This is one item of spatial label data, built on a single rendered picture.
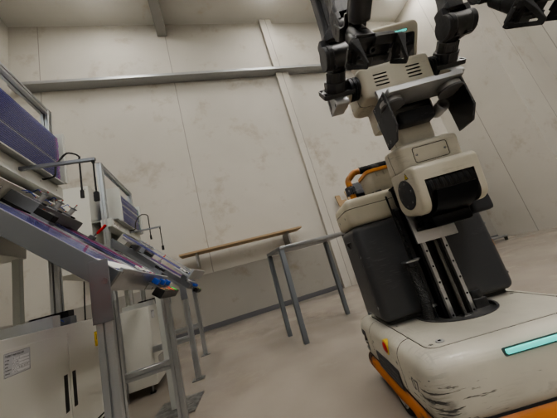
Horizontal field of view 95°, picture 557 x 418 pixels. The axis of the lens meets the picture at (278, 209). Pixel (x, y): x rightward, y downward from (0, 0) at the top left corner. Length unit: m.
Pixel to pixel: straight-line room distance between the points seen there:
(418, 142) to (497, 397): 0.74
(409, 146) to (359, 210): 0.33
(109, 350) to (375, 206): 1.03
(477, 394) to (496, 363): 0.09
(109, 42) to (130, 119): 1.94
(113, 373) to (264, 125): 5.39
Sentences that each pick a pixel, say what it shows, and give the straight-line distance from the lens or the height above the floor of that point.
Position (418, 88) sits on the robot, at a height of 1.02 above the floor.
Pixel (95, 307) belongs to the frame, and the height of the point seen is 0.63.
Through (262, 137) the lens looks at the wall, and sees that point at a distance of 5.69.
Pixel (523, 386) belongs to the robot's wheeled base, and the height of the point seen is 0.17.
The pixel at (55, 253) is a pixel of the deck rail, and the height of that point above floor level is 0.82.
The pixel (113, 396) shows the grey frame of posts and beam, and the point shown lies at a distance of 0.90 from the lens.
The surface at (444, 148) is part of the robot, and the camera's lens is 1.05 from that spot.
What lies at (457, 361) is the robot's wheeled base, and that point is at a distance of 0.90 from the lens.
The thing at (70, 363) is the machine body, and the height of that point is 0.48.
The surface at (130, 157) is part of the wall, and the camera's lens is 5.62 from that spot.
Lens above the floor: 0.59
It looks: 13 degrees up
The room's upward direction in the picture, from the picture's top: 16 degrees counter-clockwise
